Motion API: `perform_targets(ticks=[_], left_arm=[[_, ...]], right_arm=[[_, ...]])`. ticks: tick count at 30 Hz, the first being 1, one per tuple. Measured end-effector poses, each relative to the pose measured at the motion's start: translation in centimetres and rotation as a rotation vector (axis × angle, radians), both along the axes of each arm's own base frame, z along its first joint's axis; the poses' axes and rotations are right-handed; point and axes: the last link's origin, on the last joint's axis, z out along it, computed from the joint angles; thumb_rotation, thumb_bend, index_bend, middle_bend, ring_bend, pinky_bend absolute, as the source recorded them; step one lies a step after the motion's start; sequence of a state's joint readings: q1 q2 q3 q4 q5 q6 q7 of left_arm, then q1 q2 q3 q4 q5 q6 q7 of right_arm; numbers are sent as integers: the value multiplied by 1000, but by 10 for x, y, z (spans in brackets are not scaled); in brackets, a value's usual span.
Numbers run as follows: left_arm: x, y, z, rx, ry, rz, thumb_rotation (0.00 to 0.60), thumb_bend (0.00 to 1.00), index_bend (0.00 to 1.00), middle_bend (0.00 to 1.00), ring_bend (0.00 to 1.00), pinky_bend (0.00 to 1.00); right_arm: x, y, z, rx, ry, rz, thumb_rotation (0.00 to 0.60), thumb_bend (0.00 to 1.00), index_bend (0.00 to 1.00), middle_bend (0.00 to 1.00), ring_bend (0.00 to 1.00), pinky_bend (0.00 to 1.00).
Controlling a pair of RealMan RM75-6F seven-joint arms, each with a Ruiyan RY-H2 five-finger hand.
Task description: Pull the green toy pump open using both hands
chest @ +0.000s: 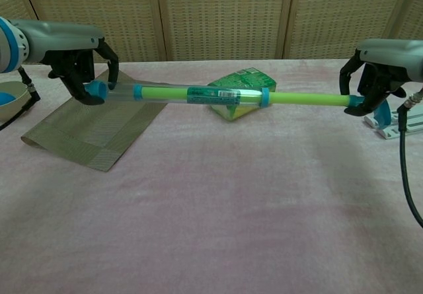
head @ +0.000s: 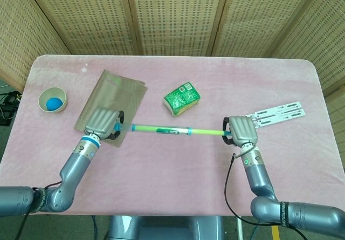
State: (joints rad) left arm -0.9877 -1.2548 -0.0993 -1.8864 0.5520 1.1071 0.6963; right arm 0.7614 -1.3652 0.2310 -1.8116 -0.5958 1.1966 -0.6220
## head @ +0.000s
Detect beige bowl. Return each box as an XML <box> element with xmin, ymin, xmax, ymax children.
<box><xmin>38</xmin><ymin>87</ymin><xmax>68</xmax><ymax>114</ymax></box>

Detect blue ball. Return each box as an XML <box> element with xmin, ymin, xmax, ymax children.
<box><xmin>46</xmin><ymin>97</ymin><xmax>63</xmax><ymax>111</ymax></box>

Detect woven bamboo folding screen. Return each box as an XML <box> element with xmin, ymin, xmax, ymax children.
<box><xmin>0</xmin><ymin>0</ymin><xmax>345</xmax><ymax>176</ymax></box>

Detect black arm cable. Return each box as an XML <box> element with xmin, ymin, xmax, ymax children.
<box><xmin>224</xmin><ymin>144</ymin><xmax>308</xmax><ymax>237</ymax></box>
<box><xmin>16</xmin><ymin>180</ymin><xmax>64</xmax><ymax>240</ymax></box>

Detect brown woven placemat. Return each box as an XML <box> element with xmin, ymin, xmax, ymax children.
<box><xmin>73</xmin><ymin>69</ymin><xmax>148</xmax><ymax>149</ymax></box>

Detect green tissue pack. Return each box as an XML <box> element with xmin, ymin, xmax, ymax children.
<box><xmin>163</xmin><ymin>81</ymin><xmax>202</xmax><ymax>118</ymax></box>

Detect pink fleece table cloth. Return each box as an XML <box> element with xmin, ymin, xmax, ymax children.
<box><xmin>0</xmin><ymin>54</ymin><xmax>345</xmax><ymax>218</ymax></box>

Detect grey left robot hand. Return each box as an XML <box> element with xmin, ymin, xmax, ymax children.
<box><xmin>82</xmin><ymin>107</ymin><xmax>125</xmax><ymax>143</ymax></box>

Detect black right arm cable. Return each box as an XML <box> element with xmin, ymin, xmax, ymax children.
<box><xmin>224</xmin><ymin>144</ymin><xmax>308</xmax><ymax>237</ymax></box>

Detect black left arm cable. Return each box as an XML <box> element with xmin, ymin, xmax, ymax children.
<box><xmin>16</xmin><ymin>180</ymin><xmax>64</xmax><ymax>240</ymax></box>

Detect grey robot torso base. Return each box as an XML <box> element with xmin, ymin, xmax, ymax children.
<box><xmin>107</xmin><ymin>215</ymin><xmax>224</xmax><ymax>240</ymax></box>

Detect white plastic folding stand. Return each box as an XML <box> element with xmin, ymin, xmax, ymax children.
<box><xmin>244</xmin><ymin>101</ymin><xmax>307</xmax><ymax>129</ymax></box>

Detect black velcro strap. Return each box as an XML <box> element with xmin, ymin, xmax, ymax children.
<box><xmin>34</xmin><ymin>187</ymin><xmax>47</xmax><ymax>213</ymax></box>
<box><xmin>279</xmin><ymin>201</ymin><xmax>289</xmax><ymax>228</ymax></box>

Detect black floor cable bundle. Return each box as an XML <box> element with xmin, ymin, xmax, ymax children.
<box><xmin>0</xmin><ymin>88</ymin><xmax>22</xmax><ymax>122</ymax></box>

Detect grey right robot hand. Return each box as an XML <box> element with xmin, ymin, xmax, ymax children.
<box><xmin>221</xmin><ymin>115</ymin><xmax>259</xmax><ymax>147</ymax></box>

